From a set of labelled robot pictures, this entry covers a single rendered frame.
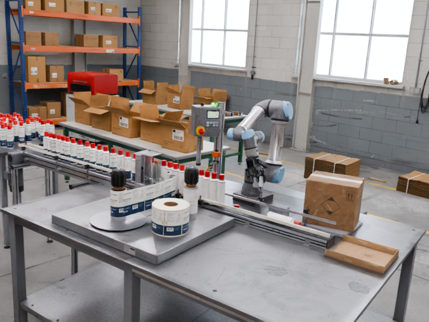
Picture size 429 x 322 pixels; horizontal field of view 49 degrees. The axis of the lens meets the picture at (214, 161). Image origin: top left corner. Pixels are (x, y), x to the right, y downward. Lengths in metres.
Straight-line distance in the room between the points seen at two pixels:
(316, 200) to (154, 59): 9.22
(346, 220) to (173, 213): 1.01
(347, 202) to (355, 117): 5.64
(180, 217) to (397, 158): 6.05
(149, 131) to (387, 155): 4.39
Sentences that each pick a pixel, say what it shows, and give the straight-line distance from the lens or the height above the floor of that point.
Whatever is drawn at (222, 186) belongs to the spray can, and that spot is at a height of 1.01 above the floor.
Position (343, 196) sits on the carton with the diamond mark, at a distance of 2.81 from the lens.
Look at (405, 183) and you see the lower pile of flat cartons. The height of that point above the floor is 0.13.
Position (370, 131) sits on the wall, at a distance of 8.30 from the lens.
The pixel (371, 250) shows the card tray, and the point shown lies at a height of 0.83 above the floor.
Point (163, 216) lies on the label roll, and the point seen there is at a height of 0.99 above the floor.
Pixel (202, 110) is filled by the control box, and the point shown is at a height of 1.45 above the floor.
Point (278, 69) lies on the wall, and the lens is 9.21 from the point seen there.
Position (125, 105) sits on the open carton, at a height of 1.09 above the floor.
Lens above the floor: 1.87
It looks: 14 degrees down
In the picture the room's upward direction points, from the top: 3 degrees clockwise
